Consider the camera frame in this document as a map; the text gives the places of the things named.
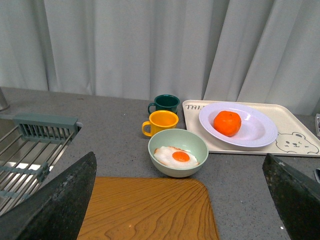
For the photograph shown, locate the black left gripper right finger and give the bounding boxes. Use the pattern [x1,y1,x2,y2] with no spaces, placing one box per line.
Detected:
[262,153,320,240]

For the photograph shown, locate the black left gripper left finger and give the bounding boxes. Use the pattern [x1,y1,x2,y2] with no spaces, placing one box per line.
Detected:
[0,152,97,240]

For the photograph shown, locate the white round plate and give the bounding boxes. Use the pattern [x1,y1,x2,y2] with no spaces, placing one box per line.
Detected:
[198,102,278,148]

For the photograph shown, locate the orange fruit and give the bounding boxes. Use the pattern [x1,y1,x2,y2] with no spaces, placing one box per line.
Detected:
[213,110,242,137]

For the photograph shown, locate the cream bear serving tray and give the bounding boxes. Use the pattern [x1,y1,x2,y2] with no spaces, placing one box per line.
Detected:
[182,100,320,158]

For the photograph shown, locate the wooden pattern tray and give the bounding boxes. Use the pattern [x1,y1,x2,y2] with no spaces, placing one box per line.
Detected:
[78,177,220,240]

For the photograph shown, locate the grey sink drying rack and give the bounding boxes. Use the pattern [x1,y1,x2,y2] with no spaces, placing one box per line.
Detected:
[0,113,82,214]

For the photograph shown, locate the fake fried egg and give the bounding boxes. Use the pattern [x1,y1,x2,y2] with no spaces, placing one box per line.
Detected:
[154,146,200,169]

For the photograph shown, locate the light green bowl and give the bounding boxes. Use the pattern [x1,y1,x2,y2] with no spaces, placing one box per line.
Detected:
[148,128,209,178]

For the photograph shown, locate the yellow mug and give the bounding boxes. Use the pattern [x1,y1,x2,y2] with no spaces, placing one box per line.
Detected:
[141,110,179,137]

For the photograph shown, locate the dark green mug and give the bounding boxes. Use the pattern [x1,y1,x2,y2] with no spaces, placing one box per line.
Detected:
[147,94,180,114]

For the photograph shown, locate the grey curtain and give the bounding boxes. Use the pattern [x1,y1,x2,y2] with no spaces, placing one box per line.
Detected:
[0,0,320,115]

